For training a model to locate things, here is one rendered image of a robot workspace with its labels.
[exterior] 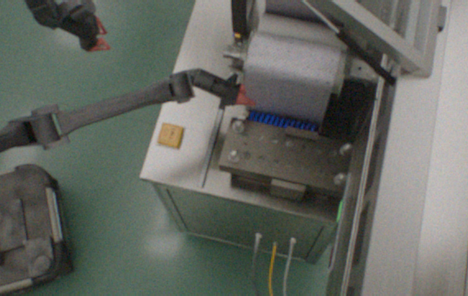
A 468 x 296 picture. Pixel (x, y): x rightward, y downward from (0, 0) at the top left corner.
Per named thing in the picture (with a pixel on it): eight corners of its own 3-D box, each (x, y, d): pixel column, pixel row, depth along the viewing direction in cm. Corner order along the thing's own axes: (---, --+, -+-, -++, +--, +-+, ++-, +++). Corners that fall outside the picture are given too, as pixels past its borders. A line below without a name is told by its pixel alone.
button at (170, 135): (163, 124, 184) (162, 121, 182) (183, 128, 184) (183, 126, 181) (157, 143, 182) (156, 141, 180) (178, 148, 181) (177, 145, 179)
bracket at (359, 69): (351, 62, 148) (353, 57, 147) (373, 66, 148) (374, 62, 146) (348, 78, 147) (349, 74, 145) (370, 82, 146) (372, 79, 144)
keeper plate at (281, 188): (271, 188, 175) (272, 178, 164) (303, 195, 174) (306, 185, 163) (269, 196, 174) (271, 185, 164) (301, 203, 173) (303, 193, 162)
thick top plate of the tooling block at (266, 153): (232, 123, 176) (231, 116, 171) (358, 151, 172) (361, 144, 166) (219, 170, 171) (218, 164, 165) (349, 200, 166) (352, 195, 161)
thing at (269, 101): (246, 109, 174) (245, 82, 156) (321, 125, 171) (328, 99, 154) (246, 111, 174) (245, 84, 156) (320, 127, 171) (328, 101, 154)
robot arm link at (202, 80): (190, 85, 157) (198, 66, 157) (185, 83, 164) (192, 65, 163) (211, 94, 160) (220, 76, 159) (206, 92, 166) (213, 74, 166)
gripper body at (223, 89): (223, 111, 166) (201, 101, 163) (231, 81, 169) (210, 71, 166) (233, 105, 160) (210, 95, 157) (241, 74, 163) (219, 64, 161)
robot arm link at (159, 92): (44, 151, 144) (30, 112, 141) (43, 148, 149) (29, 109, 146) (195, 102, 159) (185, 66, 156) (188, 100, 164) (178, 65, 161)
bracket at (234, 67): (234, 87, 189) (231, 39, 160) (252, 91, 188) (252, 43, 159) (230, 100, 187) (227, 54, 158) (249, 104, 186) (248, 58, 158)
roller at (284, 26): (263, 26, 172) (264, 3, 160) (345, 43, 169) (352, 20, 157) (254, 60, 168) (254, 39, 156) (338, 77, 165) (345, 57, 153)
